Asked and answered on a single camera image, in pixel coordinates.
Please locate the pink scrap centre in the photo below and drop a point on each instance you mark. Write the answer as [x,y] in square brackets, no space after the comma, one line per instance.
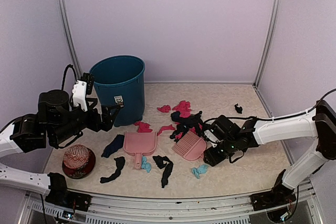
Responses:
[166,128]

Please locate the black and blue scrap pile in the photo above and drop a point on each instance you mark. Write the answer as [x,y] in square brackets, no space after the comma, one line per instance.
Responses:
[194,121]

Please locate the left aluminium frame post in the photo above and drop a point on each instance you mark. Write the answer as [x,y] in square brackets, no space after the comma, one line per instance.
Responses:
[69,38]

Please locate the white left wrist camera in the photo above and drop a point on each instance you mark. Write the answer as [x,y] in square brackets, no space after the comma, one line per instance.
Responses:
[81,89]

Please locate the aluminium frame post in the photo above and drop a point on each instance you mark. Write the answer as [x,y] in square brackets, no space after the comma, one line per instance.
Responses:
[268,41]
[69,38]

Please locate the right aluminium frame post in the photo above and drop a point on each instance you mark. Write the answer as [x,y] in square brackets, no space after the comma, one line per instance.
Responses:
[268,41]

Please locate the front aluminium rail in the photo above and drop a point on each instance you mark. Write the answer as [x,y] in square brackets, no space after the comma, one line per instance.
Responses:
[121,209]

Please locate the light blue scrap front right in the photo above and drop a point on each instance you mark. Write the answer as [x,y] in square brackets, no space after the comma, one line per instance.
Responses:
[198,171]

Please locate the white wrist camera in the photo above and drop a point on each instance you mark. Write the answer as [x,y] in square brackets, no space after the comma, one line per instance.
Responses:
[210,137]
[81,89]

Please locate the dark blue scrap left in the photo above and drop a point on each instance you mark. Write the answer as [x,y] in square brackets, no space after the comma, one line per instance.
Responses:
[114,146]

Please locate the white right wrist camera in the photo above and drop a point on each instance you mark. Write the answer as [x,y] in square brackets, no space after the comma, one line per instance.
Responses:
[210,137]

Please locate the black scrap front left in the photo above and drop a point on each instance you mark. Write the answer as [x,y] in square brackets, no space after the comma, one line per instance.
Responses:
[120,163]

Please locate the small pink scrap back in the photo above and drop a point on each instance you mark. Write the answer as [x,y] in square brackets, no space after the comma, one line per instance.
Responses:
[164,109]

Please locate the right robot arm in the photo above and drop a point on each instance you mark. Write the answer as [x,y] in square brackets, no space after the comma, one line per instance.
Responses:
[317,123]

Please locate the pink plastic dustpan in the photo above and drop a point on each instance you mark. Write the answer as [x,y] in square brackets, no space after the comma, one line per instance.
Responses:
[139,144]

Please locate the pink scrap near bin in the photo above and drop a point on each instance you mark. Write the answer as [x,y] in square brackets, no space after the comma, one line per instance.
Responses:
[143,127]

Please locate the pink plastic hand brush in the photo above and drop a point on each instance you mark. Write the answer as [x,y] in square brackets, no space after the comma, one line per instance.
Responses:
[190,147]

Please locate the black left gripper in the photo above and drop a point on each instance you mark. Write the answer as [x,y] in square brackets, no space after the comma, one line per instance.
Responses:
[106,122]

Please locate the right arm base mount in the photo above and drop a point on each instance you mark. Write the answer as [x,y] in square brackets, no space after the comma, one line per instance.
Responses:
[277,196]

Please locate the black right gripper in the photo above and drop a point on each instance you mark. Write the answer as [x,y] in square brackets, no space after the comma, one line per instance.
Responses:
[213,159]

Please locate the blue plastic waste bin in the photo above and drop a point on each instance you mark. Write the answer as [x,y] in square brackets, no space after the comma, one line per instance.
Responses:
[119,80]

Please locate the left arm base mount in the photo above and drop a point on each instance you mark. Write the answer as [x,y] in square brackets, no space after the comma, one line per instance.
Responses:
[60,195]

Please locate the light blue scrap near dustpan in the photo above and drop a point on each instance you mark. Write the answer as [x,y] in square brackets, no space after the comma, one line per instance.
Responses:
[145,165]

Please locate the black scrap front centre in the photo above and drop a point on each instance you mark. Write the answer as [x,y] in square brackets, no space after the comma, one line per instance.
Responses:
[163,162]

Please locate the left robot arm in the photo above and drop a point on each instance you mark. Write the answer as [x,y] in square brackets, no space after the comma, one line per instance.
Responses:
[57,120]

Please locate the large pink scrap back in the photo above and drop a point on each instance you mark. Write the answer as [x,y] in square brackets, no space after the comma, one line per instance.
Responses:
[184,108]

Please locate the small black scrap back right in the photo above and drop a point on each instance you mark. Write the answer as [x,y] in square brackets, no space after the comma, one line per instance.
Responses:
[238,108]

